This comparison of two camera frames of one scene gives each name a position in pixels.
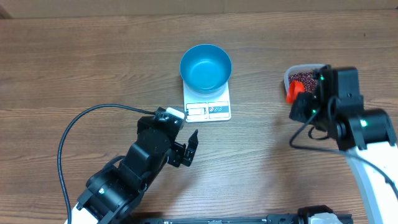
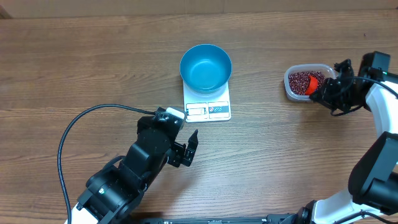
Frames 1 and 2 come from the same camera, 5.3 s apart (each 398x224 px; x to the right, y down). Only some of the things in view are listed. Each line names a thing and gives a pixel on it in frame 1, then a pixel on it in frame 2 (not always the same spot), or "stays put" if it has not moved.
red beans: (307, 78) stays put
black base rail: (346, 216) stays put
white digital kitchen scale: (207, 108) stays put
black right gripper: (302, 104) to (326, 96)
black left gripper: (177, 150) stays put
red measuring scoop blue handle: (293, 88) to (313, 85)
